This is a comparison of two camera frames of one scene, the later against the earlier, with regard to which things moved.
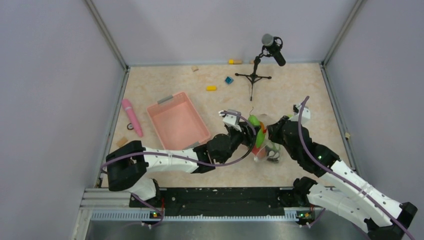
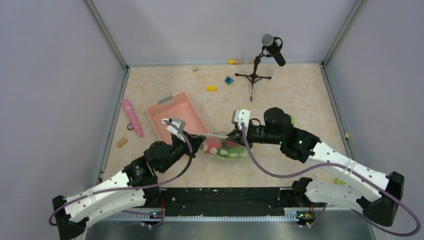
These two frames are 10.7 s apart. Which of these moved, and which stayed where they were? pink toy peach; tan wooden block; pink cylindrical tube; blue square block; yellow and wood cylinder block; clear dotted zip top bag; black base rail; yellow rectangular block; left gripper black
Moved: clear dotted zip top bag; left gripper black; pink toy peach
Stayed: tan wooden block; pink cylindrical tube; yellow and wood cylinder block; blue square block; black base rail; yellow rectangular block
